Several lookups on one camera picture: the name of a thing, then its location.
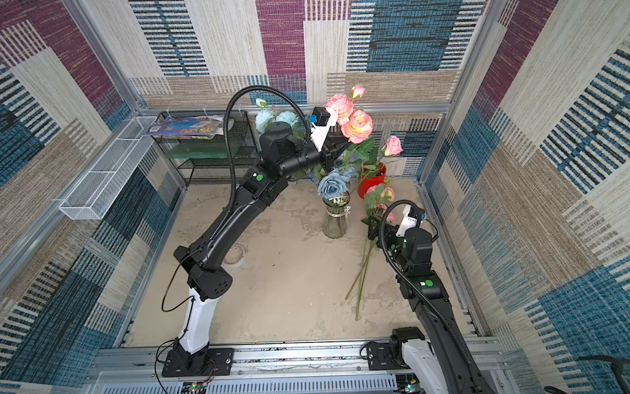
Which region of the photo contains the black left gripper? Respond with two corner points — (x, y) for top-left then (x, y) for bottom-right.
(277, 134), (356, 183)

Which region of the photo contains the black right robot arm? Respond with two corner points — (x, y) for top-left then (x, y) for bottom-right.
(377, 200), (494, 393)

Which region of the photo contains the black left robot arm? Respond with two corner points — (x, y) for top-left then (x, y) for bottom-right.
(169, 85), (350, 368)

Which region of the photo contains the clear glass vase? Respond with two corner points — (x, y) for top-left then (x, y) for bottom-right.
(323, 192), (350, 239)

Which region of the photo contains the grey blue rose stem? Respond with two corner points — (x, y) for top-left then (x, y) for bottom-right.
(318, 167), (356, 200)

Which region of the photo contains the red pencil cup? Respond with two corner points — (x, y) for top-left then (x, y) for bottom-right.
(358, 164), (387, 200)

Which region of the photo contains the light blue rose stem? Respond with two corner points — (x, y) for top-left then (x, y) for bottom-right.
(255, 98), (300, 137)

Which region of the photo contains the green sheet on shelf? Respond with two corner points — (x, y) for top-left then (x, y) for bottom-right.
(166, 143), (228, 159)

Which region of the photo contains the colourful book on shelf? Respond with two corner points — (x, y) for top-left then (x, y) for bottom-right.
(144, 116), (224, 139)

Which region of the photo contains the white tape roll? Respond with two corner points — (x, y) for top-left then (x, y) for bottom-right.
(222, 244), (245, 269)

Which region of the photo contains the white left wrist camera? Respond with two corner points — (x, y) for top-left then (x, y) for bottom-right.
(308, 107), (338, 152)

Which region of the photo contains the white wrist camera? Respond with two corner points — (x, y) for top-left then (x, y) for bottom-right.
(396, 205), (425, 237)
(308, 107), (338, 152)

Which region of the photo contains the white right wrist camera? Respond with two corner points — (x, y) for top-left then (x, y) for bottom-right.
(396, 205), (425, 237)

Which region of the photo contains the black wire mesh shelf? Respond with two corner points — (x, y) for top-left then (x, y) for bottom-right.
(145, 110), (259, 186)

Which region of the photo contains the white wire mesh basket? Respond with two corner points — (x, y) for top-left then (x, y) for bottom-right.
(59, 117), (157, 221)

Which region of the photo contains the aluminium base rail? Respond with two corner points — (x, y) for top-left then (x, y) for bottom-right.
(82, 331), (518, 393)

